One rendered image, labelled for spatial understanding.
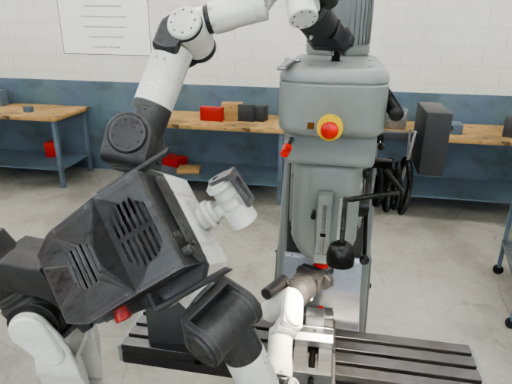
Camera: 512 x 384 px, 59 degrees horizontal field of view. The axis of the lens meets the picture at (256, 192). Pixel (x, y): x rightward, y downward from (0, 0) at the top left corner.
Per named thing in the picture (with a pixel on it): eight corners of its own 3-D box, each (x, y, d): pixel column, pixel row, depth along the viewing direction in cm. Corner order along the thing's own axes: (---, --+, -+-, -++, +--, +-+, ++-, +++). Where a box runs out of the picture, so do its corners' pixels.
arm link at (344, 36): (305, 57, 120) (285, 34, 110) (316, 24, 120) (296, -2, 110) (348, 60, 113) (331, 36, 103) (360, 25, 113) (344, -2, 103)
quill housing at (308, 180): (356, 269, 132) (367, 165, 120) (286, 262, 135) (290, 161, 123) (355, 239, 149) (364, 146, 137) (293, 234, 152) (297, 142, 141)
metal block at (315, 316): (323, 332, 150) (324, 318, 147) (305, 331, 150) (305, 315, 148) (324, 323, 154) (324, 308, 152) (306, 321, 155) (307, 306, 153)
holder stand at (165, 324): (212, 344, 156) (210, 296, 148) (148, 344, 156) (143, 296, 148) (214, 322, 167) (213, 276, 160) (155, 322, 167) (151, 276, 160)
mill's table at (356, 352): (491, 416, 138) (496, 397, 135) (116, 361, 159) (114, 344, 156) (471, 363, 160) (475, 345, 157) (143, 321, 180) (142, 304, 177)
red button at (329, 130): (337, 140, 101) (339, 123, 99) (319, 139, 101) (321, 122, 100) (337, 137, 104) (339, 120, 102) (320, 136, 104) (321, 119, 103)
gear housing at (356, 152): (375, 170, 116) (379, 132, 113) (282, 164, 120) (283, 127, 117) (369, 138, 147) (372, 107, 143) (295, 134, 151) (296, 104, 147)
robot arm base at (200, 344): (209, 377, 93) (220, 362, 84) (166, 333, 95) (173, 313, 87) (254, 327, 102) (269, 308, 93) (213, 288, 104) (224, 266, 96)
